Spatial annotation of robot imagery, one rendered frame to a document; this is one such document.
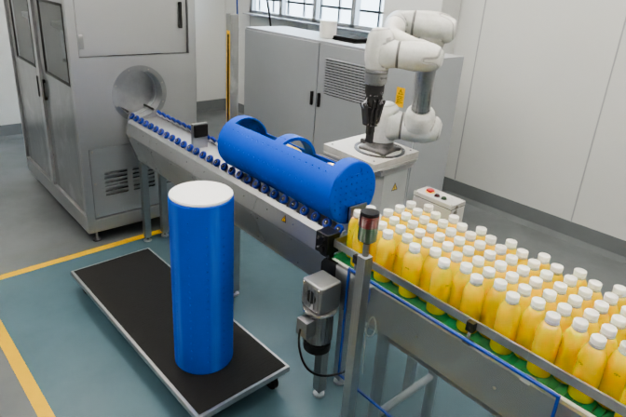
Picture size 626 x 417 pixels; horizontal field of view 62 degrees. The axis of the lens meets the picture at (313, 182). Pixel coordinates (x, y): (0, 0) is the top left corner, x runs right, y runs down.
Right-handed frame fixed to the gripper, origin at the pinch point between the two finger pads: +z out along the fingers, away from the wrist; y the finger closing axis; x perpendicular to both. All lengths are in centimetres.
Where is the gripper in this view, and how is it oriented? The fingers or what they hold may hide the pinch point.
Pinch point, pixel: (370, 133)
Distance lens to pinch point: 212.1
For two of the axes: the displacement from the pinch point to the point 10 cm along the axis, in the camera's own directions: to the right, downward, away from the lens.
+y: 7.5, -2.0, 6.3
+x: -6.5, -3.1, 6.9
